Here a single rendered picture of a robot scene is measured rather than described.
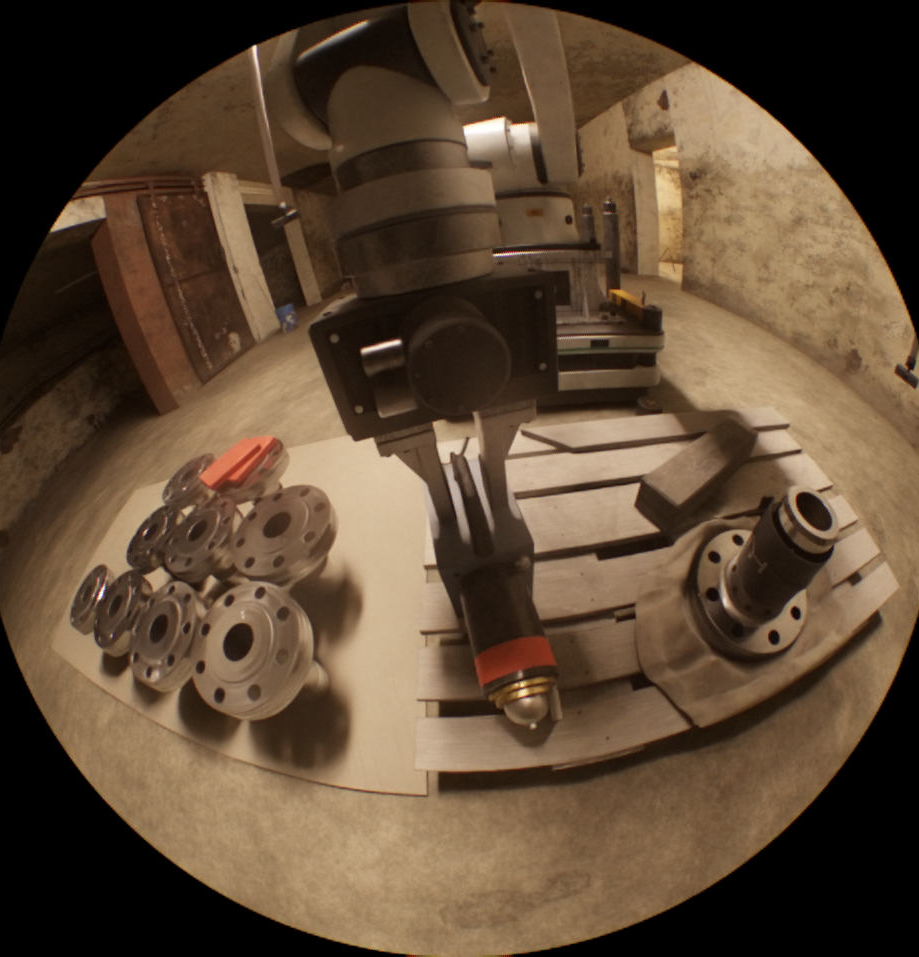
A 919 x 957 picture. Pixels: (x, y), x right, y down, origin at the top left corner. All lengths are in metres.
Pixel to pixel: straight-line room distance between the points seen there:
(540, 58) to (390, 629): 1.43
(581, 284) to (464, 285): 1.06
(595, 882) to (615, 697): 0.39
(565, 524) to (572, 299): 0.90
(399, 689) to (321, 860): 0.44
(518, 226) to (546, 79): 0.58
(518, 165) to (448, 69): 0.98
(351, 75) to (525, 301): 0.27
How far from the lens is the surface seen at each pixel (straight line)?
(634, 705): 0.57
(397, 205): 0.27
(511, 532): 0.47
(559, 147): 1.22
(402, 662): 0.73
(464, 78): 0.33
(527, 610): 0.44
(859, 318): 3.04
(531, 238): 1.29
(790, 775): 0.91
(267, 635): 0.59
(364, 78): 0.34
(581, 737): 0.54
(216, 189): 5.79
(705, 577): 0.63
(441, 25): 0.33
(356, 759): 0.73
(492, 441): 0.41
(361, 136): 0.31
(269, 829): 0.88
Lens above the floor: 0.68
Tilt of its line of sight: 41 degrees down
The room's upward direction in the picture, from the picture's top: 12 degrees counter-clockwise
